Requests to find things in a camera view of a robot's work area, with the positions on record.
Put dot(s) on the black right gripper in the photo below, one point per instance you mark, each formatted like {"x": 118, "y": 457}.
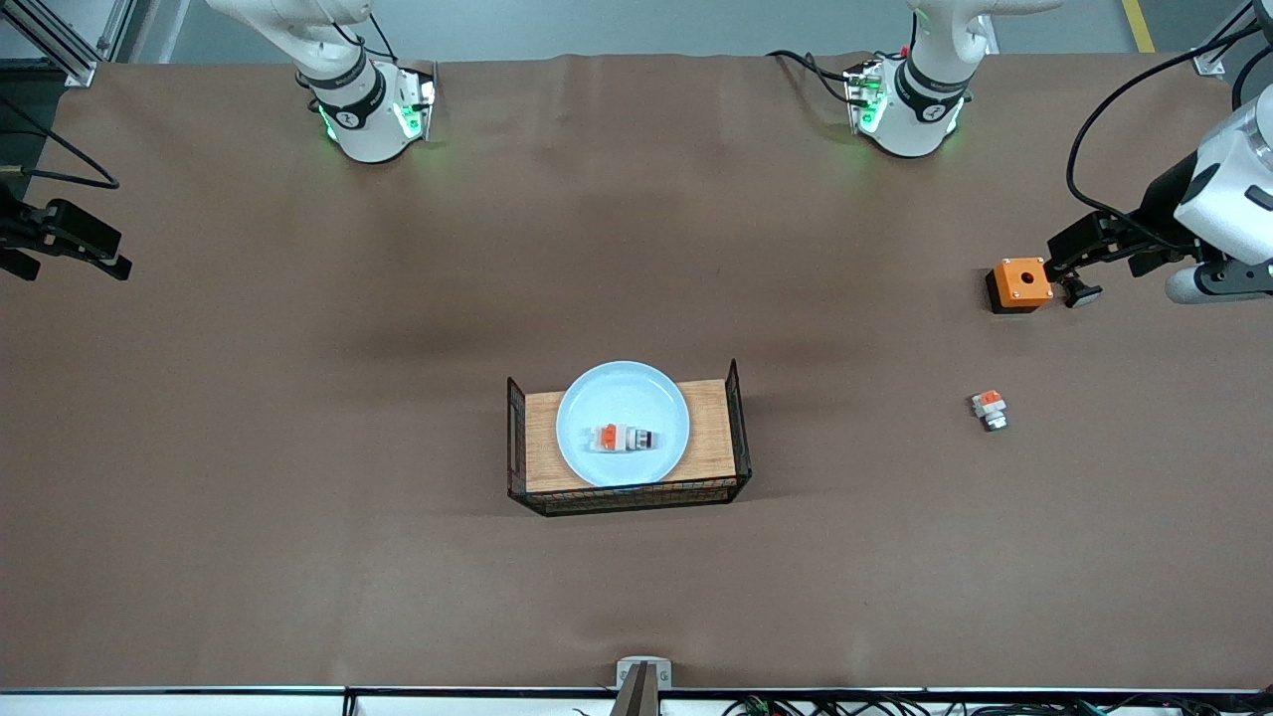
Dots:
{"x": 14, "y": 228}

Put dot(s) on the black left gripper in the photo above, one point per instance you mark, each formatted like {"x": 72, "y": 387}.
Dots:
{"x": 1160, "y": 205}

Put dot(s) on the light blue round plate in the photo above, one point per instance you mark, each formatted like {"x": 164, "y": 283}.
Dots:
{"x": 622, "y": 393}

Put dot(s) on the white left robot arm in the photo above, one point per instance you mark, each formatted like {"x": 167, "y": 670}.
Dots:
{"x": 925, "y": 109}

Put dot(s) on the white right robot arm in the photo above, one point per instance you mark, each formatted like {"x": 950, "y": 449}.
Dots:
{"x": 368, "y": 129}

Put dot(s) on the black push button head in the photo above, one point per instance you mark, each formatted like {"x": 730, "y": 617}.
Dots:
{"x": 1084, "y": 294}

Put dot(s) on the orange button box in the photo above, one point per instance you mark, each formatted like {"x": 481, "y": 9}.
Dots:
{"x": 1009, "y": 288}

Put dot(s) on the white orange contact block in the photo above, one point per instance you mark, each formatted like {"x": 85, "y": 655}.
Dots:
{"x": 990, "y": 408}

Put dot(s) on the brown table cover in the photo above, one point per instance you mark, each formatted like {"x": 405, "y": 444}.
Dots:
{"x": 398, "y": 597}

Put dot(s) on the wooden board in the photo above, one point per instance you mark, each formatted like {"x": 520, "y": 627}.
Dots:
{"x": 542, "y": 438}

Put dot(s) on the aluminium frame profile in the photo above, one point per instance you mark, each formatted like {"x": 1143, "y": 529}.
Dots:
{"x": 1208, "y": 60}
{"x": 75, "y": 68}

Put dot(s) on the grey metal bracket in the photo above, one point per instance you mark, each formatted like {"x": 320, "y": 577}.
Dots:
{"x": 627, "y": 671}

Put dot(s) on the dark brown post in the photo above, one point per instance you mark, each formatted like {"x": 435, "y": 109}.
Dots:
{"x": 636, "y": 701}

